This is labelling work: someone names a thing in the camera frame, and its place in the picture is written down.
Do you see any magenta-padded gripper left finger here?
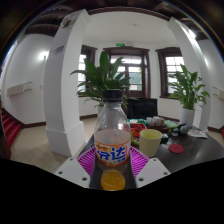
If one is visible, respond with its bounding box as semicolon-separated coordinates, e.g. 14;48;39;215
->
54;146;101;188

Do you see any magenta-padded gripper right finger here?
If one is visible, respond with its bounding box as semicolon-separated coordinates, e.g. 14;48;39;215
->
129;146;172;188

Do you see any clear orange soda bottle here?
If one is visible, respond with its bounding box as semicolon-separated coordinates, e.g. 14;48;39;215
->
93;89;133;192

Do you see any pale yellow cup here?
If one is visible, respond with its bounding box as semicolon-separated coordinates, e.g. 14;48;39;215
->
138;128;163;158

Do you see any flat round red coaster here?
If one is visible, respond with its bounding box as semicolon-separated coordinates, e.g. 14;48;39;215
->
168;143;185;155

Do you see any red box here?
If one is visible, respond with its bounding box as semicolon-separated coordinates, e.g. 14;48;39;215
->
129;122;148;145

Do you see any grey ball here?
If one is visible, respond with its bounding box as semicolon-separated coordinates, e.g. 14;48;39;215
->
179;123;189;135
172;125;183;136

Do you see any brown tray of white cups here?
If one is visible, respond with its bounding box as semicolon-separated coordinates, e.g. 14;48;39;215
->
145;115;167;130

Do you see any white printed leaflet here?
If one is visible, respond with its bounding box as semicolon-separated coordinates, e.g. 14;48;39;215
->
187;128;209;139

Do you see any black chair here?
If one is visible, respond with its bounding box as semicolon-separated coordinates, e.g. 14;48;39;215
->
126;97;158;120

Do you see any leafy plant in white pot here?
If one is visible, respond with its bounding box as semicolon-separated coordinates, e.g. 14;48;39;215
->
70;50;133;116
168;64;211;129

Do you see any brown wooden double door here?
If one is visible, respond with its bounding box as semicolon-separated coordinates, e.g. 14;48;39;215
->
103;46;151;99

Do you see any brown framed window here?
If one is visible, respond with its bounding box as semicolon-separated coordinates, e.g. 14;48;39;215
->
155;47;186;99
78;44;98;84

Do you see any white wall-mounted unit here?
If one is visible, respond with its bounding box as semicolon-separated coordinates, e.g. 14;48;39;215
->
6;81;34;98
212;85;224;101

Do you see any glowing wall lamp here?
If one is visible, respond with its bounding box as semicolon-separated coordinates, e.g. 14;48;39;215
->
38;49;49;62

